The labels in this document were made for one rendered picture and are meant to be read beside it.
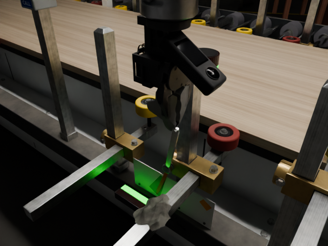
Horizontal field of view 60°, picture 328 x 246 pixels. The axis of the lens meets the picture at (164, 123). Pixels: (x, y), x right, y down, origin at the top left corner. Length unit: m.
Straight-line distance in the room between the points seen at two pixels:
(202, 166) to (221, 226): 0.18
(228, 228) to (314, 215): 0.32
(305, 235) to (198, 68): 0.29
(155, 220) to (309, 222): 0.26
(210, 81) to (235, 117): 0.38
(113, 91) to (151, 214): 0.34
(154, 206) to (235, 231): 0.28
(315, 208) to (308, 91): 0.57
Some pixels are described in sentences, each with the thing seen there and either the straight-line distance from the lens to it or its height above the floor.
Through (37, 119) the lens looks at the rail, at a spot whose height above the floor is 0.70.
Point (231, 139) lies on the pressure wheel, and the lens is 0.71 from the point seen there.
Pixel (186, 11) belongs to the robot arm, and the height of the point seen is 1.23.
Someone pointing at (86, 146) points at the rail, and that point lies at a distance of 1.04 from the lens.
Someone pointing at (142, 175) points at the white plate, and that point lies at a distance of 0.82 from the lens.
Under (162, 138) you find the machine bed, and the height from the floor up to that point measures 0.70.
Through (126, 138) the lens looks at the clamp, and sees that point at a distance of 0.83.
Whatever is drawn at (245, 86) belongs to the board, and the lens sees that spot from 0.98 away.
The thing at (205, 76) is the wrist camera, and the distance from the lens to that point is 0.44.
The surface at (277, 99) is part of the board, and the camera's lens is 0.93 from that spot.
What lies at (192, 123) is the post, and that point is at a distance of 0.61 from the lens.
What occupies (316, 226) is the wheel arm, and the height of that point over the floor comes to 0.96.
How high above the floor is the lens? 1.32
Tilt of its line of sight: 34 degrees down
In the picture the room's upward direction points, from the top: straight up
